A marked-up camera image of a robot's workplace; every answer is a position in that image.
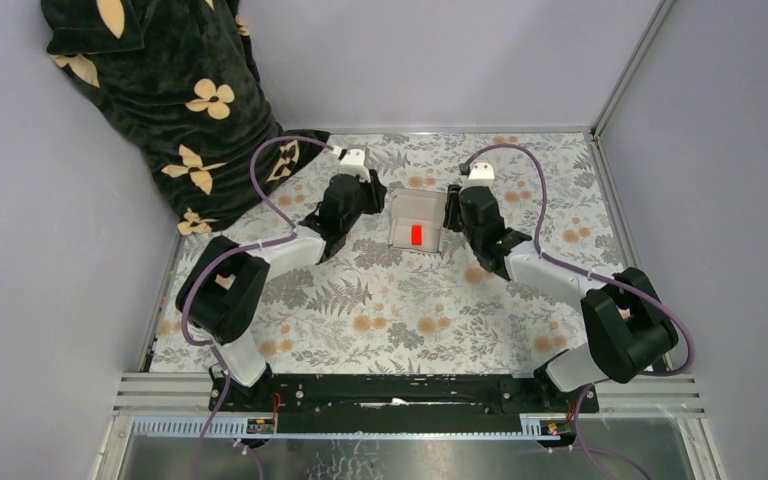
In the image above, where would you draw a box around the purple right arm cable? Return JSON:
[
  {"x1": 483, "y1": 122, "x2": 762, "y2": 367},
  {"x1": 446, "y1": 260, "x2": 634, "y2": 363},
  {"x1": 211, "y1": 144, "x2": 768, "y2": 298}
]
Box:
[{"x1": 461, "y1": 143, "x2": 696, "y2": 480}]

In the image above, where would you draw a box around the black floral plush blanket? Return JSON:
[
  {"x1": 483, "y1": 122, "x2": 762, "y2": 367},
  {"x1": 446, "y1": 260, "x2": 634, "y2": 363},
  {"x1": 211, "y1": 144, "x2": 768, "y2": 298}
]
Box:
[{"x1": 41, "y1": 0, "x2": 329, "y2": 235}]

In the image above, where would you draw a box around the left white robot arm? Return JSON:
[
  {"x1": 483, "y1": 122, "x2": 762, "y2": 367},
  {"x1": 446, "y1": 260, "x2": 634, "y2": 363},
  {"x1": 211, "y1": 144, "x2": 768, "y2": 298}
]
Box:
[{"x1": 175, "y1": 169, "x2": 387, "y2": 411}]

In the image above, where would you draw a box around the white cardboard paper box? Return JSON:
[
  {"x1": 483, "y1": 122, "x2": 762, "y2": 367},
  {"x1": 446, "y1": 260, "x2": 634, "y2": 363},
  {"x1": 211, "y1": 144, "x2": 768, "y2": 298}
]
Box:
[{"x1": 388, "y1": 188, "x2": 447, "y2": 254}]

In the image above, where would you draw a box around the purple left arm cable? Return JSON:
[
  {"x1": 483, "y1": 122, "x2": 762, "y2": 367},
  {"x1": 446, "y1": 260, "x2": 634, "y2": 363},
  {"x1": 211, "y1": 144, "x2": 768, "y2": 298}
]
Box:
[{"x1": 178, "y1": 134, "x2": 366, "y2": 439}]

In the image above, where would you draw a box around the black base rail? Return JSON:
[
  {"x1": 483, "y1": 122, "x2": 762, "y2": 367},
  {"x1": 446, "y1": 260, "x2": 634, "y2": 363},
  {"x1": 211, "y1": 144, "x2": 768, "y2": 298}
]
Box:
[{"x1": 209, "y1": 372, "x2": 581, "y2": 413}]

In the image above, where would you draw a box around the red rectangular block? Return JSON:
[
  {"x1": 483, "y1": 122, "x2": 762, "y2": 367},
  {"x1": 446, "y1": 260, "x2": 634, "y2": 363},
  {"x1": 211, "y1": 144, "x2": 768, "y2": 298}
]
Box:
[{"x1": 410, "y1": 224, "x2": 424, "y2": 248}]

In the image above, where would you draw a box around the floral patterned table cloth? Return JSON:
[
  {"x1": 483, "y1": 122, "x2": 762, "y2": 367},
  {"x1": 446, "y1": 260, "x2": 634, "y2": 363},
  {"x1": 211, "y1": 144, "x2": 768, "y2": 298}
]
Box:
[{"x1": 147, "y1": 131, "x2": 656, "y2": 375}]

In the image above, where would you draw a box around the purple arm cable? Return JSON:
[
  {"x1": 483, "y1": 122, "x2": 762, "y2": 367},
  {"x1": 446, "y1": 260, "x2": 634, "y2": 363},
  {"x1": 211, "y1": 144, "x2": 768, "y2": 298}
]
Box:
[
  {"x1": 461, "y1": 143, "x2": 696, "y2": 480},
  {"x1": 178, "y1": 134, "x2": 366, "y2": 439}
]

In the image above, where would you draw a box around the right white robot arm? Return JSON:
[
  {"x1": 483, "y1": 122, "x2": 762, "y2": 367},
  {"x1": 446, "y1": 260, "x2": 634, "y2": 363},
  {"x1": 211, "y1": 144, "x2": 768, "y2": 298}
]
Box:
[{"x1": 445, "y1": 185, "x2": 679, "y2": 412}]

